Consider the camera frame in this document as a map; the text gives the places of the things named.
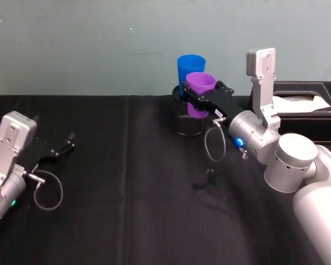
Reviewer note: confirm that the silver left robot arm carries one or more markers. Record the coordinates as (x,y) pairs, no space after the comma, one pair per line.
(8,154)

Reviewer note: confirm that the white tissue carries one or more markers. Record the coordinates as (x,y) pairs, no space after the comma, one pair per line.
(298,103)

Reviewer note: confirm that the blue plastic cup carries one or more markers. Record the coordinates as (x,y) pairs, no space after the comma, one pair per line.
(190,69)

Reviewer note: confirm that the black mesh round holder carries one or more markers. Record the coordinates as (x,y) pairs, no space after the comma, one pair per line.
(186,125)

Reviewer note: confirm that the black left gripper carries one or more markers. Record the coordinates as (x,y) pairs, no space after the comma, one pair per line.
(41,150)

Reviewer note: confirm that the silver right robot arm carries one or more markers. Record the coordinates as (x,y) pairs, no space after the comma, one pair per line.
(300,176)

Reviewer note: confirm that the black table cloth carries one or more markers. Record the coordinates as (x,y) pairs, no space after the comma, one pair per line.
(127,193)

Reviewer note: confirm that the purple plastic cup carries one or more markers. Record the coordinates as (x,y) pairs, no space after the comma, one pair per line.
(200,82)

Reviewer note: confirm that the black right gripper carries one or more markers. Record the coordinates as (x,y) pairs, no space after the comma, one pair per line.
(223,102)

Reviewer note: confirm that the black leather tissue box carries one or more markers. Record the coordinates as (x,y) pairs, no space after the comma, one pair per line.
(306,121)

